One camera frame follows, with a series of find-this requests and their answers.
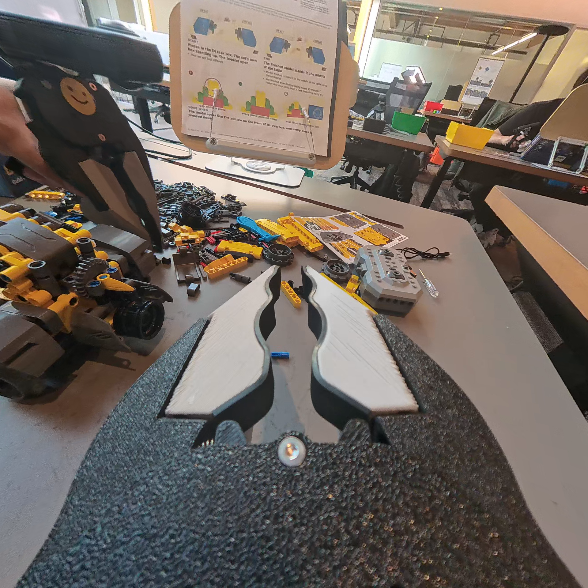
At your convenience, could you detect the blue curved toy panel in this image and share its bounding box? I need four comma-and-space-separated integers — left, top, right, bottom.
236, 216, 281, 244

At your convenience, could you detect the black floor lamp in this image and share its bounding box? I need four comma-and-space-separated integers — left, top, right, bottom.
510, 23, 572, 106

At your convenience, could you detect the yellow striped leaflet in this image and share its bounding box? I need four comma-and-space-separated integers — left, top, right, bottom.
299, 212, 408, 263

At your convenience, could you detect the grey toy wheel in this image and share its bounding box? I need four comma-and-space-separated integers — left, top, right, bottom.
324, 259, 354, 284

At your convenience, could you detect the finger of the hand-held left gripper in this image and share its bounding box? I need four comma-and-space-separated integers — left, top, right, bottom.
78, 158, 158, 248
120, 150, 167, 250

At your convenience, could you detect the grey toy battery hub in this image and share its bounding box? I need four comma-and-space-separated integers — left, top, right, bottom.
354, 244, 423, 318

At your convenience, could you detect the yellow plastic bin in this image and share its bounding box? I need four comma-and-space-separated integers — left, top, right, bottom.
446, 122, 495, 150

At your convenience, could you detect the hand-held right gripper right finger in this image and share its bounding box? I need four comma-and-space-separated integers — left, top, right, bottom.
303, 267, 419, 428

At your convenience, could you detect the pile of loose toy bricks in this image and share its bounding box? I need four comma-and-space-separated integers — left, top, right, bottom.
26, 179, 299, 296

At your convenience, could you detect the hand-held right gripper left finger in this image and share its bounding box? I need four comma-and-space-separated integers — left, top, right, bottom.
166, 267, 281, 432

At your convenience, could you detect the yellow toy brick vehicle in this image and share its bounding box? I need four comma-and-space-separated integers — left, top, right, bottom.
0, 207, 173, 400

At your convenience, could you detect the wooden background table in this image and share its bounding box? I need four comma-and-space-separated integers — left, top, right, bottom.
348, 124, 588, 189
485, 184, 588, 322

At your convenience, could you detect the grey desk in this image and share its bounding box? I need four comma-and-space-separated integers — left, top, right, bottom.
0, 156, 588, 588

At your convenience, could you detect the clipboard with instruction sheet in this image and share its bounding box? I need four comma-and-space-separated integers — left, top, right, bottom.
168, 0, 359, 172

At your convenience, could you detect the white standing sign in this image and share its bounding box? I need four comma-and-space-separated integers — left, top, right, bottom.
460, 57, 505, 111

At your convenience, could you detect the green box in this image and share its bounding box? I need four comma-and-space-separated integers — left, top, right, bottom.
391, 109, 428, 137

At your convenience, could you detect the person's left hand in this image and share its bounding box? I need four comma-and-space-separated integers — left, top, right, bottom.
0, 88, 67, 186

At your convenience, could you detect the black office chair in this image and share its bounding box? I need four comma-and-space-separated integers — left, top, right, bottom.
384, 78, 432, 198

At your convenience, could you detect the short black cable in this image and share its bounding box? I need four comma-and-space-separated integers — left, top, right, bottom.
400, 246, 451, 262

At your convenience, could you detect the black toy tyre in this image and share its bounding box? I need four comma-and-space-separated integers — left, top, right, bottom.
262, 241, 295, 268

